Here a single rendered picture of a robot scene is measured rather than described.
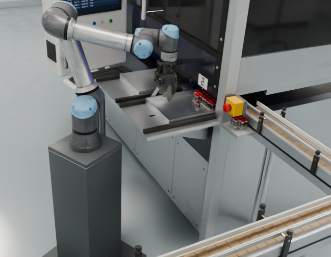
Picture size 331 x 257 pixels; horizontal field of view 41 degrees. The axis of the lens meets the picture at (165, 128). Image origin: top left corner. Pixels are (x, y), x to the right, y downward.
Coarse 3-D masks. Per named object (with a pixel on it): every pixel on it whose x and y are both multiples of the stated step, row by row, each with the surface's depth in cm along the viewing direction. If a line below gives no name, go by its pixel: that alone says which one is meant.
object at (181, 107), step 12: (156, 96) 233; (180, 96) 241; (192, 96) 243; (156, 108) 221; (168, 108) 229; (180, 108) 230; (192, 108) 230; (204, 108) 231; (168, 120) 212; (180, 120) 214
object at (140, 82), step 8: (128, 72) 258; (136, 72) 261; (144, 72) 263; (152, 72) 266; (128, 80) 256; (136, 80) 257; (144, 80) 258; (152, 80) 258; (136, 88) 248; (144, 88) 248; (152, 88) 249; (160, 88) 242; (184, 88) 250
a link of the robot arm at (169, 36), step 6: (168, 24) 195; (162, 30) 193; (168, 30) 191; (174, 30) 191; (162, 36) 192; (168, 36) 192; (174, 36) 192; (162, 42) 193; (168, 42) 193; (174, 42) 194; (162, 48) 196; (168, 48) 194; (174, 48) 195
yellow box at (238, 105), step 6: (234, 96) 211; (240, 96) 211; (228, 102) 209; (234, 102) 205; (240, 102) 206; (246, 102) 208; (234, 108) 206; (240, 108) 208; (234, 114) 208; (240, 114) 210
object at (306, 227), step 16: (304, 208) 153; (320, 208) 158; (256, 224) 144; (272, 224) 150; (288, 224) 150; (304, 224) 146; (320, 224) 151; (208, 240) 135; (224, 240) 142; (240, 240) 142; (256, 240) 137; (272, 240) 143; (288, 240) 138; (304, 240) 145; (320, 240) 151; (160, 256) 129; (176, 256) 134; (192, 256) 135; (208, 256) 130; (224, 256) 132; (240, 256) 136; (256, 256) 136; (272, 256) 141; (288, 256) 145
